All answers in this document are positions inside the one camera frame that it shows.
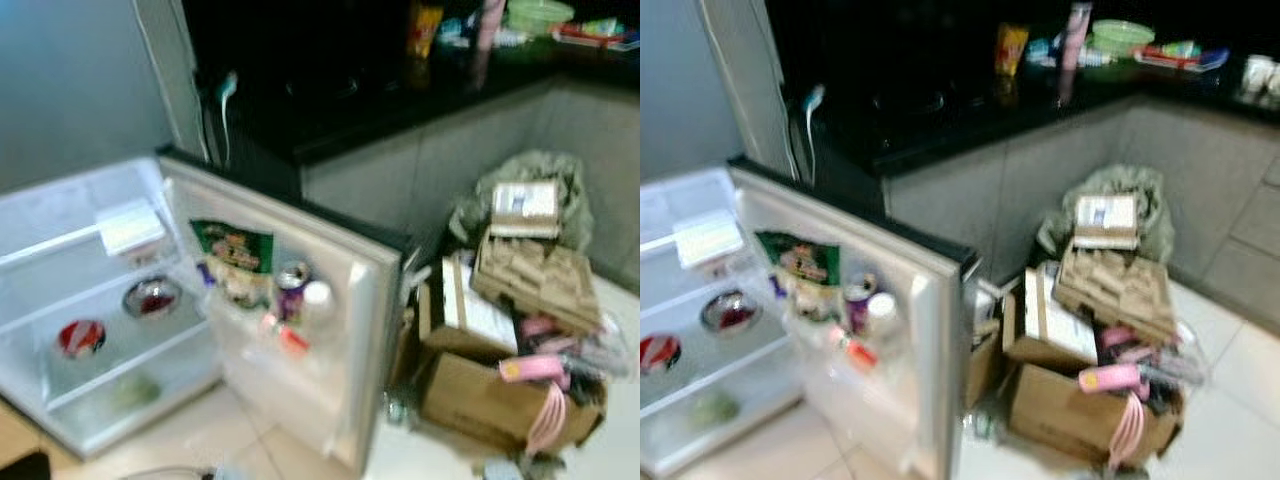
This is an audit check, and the pink cup stack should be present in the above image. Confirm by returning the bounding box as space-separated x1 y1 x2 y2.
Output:
478 0 506 56
1065 2 1094 71

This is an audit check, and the pink case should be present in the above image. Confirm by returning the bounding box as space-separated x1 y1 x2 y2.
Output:
1077 363 1143 394
498 353 568 386

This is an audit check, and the steel bowl red fruit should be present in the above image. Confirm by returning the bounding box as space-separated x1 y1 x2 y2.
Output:
700 290 761 336
122 277 184 321

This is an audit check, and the green snack bag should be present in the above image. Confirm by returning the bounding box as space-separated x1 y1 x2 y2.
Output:
755 230 843 321
190 218 276 309

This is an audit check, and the fridge door with shelves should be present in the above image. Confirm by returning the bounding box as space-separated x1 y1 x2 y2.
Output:
155 145 416 473
728 155 983 480

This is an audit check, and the purple drink can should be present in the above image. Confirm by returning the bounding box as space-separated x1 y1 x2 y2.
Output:
842 272 879 333
274 262 311 323

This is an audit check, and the grey green plastic bag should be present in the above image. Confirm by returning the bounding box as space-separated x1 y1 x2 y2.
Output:
448 150 596 256
1035 163 1176 266

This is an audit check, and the pink strap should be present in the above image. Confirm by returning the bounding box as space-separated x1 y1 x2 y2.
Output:
525 380 569 459
1108 392 1151 471

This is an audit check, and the yellow red snack pack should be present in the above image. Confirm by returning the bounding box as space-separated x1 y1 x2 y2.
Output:
993 22 1031 79
407 3 444 61

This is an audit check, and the small orange capped bottle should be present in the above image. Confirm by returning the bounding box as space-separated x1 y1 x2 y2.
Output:
826 325 879 373
260 315 311 359

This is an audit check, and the white teal cable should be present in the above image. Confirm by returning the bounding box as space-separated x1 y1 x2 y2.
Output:
790 83 829 186

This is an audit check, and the flattened cardboard stack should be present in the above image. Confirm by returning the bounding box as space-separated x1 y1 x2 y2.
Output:
1052 245 1181 346
470 235 606 336

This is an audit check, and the green vegetable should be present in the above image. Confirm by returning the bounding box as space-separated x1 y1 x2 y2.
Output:
688 390 741 429
112 373 163 409

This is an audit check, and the black floor mat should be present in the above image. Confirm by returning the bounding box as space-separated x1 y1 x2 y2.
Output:
0 450 51 480

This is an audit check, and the tray with items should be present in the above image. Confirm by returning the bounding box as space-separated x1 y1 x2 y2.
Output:
1133 40 1231 73
548 18 641 53

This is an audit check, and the green plastic bowl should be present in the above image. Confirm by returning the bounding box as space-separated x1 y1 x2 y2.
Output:
1090 18 1158 58
505 0 576 36

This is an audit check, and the white mug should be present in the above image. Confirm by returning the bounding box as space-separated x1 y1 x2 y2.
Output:
1240 55 1280 101

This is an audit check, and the white labelled flat box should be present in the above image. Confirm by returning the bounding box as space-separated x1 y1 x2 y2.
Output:
1072 193 1141 251
490 180 563 239

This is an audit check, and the white lidded container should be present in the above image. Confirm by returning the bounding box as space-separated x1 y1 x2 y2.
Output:
672 210 746 269
95 198 169 256

